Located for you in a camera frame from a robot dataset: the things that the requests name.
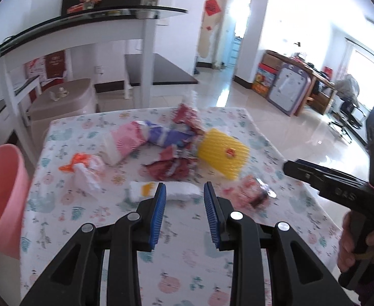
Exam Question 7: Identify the pink plastic basin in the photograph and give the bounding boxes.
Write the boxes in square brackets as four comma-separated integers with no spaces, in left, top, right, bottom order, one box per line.
[0,143,32,261]

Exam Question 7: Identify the white crumpled paper wrapper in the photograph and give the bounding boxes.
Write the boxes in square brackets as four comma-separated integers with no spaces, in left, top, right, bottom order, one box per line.
[125,180,204,203]

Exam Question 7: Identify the red diamond wall decoration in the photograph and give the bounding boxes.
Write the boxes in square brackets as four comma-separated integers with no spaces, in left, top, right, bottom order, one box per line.
[204,0,221,17]

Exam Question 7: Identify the red white gift bag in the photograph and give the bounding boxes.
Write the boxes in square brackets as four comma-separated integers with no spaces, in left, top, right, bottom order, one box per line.
[24,56,46,81]

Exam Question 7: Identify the purple white drawing board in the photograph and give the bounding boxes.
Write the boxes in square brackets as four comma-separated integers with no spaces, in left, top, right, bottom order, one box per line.
[266,62,312,117]

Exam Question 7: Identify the white table with glass top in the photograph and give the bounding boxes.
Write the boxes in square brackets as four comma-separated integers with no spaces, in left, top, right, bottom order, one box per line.
[0,5,189,169]

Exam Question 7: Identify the dark red gift bag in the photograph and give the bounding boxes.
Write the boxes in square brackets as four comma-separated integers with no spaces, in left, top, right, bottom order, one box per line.
[44,51,67,79]

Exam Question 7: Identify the black top white bench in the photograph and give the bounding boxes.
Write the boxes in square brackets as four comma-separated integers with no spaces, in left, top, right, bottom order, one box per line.
[124,53,199,99]
[0,75,43,154]

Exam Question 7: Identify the pink white snack packet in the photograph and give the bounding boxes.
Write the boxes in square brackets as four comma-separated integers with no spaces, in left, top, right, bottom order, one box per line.
[103,121,149,167]

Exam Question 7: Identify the dark red wrapper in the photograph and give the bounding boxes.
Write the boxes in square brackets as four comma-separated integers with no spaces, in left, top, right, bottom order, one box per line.
[142,145,200,183]

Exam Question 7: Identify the red crumpled plastic wrapper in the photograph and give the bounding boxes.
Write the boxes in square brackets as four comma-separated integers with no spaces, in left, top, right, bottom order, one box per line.
[172,91,207,135]

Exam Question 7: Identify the yellow ribbed plastic package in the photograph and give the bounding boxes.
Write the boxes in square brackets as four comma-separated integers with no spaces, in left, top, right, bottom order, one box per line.
[197,128,251,181]

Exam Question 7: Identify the floral tablecloth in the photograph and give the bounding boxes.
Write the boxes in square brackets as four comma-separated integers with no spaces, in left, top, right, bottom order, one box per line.
[20,107,343,306]

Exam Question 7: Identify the flat red box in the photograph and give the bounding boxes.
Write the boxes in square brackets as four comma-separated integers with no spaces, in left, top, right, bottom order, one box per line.
[66,3,87,14]

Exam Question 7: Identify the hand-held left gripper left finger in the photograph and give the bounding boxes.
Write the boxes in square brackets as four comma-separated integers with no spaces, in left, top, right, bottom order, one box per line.
[20,182,168,306]

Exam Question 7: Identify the colourful toy box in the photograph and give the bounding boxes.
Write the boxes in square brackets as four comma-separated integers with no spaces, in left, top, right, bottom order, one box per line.
[251,64,281,98]

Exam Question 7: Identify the black office chair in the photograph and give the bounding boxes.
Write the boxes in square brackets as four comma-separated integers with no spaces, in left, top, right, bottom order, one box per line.
[329,73,370,144]

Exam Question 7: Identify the wooden desk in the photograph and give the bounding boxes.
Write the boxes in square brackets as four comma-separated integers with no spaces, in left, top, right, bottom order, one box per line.
[265,49,338,117]

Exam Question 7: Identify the purple white crumpled wrapper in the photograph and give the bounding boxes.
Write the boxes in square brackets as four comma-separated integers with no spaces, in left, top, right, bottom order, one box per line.
[141,120,196,149]

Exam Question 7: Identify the orange white plastic bag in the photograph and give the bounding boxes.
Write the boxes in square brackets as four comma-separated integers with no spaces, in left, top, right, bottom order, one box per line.
[59,153,107,192]

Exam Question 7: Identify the beige plastic stool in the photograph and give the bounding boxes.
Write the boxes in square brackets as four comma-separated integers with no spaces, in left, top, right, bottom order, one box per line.
[24,78,98,141]

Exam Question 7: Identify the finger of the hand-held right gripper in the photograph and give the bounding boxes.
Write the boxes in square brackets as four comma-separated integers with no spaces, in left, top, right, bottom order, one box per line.
[283,159,374,212]

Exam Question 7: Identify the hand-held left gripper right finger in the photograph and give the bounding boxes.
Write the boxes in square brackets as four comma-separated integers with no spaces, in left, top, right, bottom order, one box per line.
[204,181,355,306]

